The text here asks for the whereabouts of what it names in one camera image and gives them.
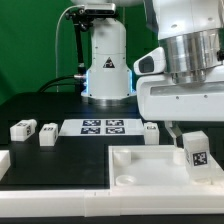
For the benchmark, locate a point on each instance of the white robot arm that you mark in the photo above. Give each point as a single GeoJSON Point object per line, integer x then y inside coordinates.
{"type": "Point", "coordinates": [181, 80]}

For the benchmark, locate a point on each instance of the grey camera on mount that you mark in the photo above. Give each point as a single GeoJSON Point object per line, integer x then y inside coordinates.
{"type": "Point", "coordinates": [100, 9]}

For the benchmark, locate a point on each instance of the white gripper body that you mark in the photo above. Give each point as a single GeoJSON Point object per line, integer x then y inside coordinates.
{"type": "Point", "coordinates": [160, 99]}

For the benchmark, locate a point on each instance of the white front fence wall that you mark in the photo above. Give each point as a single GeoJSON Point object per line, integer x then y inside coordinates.
{"type": "Point", "coordinates": [115, 202]}

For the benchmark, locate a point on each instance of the white sheet with markers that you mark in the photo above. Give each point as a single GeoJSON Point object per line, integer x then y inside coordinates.
{"type": "Point", "coordinates": [101, 127]}

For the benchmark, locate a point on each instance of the white square table top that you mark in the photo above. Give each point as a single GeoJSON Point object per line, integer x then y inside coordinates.
{"type": "Point", "coordinates": [158, 165]}

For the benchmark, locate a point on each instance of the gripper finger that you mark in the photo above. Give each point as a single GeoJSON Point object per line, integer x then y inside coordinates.
{"type": "Point", "coordinates": [174, 131]}

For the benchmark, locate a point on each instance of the white left fence piece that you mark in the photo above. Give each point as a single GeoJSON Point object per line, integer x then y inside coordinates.
{"type": "Point", "coordinates": [4, 162]}

